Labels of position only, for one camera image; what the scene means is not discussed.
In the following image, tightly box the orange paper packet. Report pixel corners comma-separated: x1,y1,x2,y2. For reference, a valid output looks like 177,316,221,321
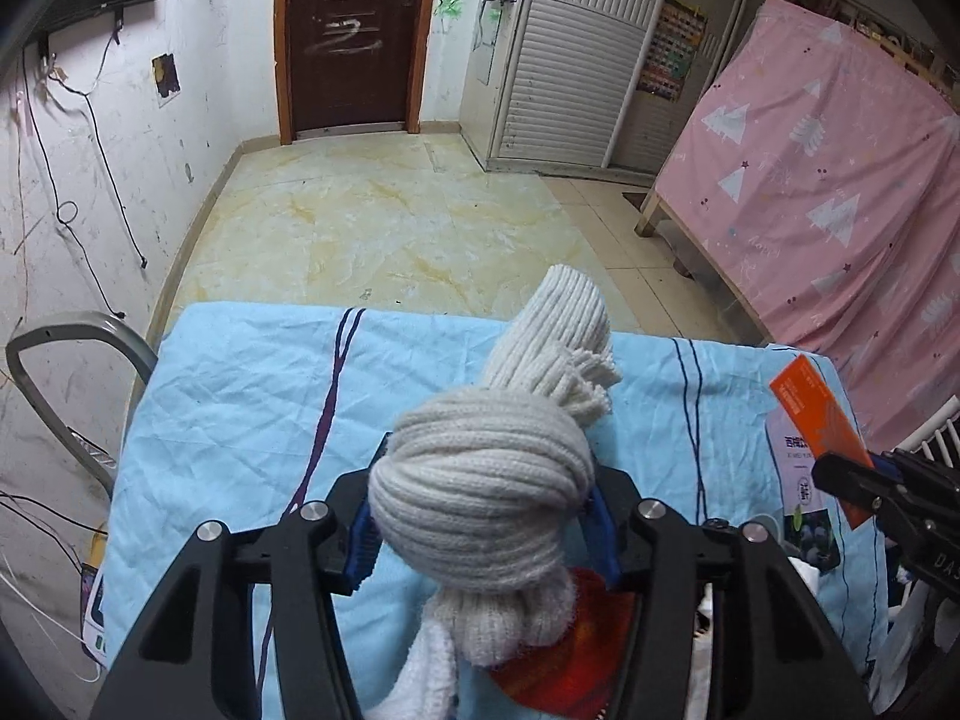
768,352,879,530

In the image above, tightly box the red knitted garment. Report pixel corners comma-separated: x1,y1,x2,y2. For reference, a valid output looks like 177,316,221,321
490,567,638,720

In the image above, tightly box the purple blueberry snack pouch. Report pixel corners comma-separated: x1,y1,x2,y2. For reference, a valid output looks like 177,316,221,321
765,406,839,574

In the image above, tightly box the white sock foot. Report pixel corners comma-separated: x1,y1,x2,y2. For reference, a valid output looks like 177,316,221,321
364,617,459,720

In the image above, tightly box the light blue bed sheet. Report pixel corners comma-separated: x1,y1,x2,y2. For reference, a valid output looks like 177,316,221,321
96,301,890,720

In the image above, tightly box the pink tree-print curtain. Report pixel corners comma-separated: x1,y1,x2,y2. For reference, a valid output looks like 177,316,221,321
654,0,958,449

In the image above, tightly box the white louvered wardrobe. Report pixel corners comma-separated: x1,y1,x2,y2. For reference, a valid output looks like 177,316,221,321
455,0,835,182

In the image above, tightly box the dark brown wooden door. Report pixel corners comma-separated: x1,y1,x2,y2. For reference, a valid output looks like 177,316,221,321
274,0,433,145

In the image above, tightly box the grey metal chair frame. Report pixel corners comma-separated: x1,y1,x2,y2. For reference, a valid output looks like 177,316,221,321
5,310,158,497

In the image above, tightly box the colourful wall chart poster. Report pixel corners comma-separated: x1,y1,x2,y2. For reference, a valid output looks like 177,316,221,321
638,0,708,103

